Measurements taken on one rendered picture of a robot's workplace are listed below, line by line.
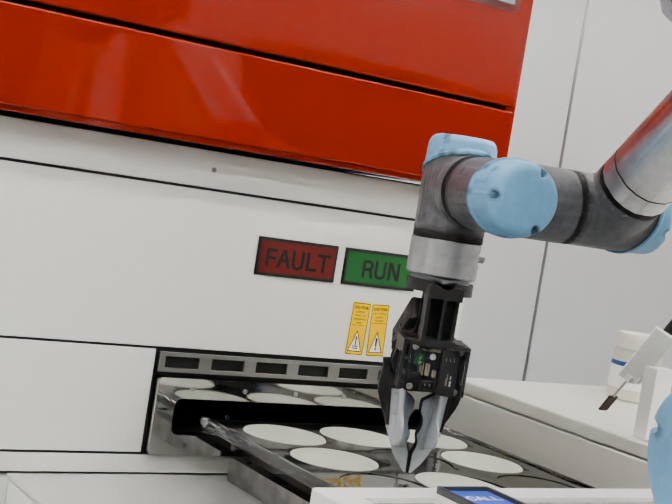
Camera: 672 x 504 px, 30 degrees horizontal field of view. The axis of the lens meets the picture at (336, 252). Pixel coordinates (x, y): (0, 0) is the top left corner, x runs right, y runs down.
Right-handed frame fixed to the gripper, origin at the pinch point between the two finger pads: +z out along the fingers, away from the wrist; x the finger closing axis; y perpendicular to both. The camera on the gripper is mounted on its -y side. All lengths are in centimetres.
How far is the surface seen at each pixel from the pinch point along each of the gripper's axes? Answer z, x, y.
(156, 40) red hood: -41, -34, -8
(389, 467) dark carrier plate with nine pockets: 1.9, -1.3, -3.2
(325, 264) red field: -17.9, -10.4, -26.3
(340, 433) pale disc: 2.0, -5.8, -18.5
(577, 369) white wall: 17, 89, -249
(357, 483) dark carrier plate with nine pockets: 2.0, -5.8, 6.1
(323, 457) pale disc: 1.9, -8.8, -3.4
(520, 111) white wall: -58, 53, -230
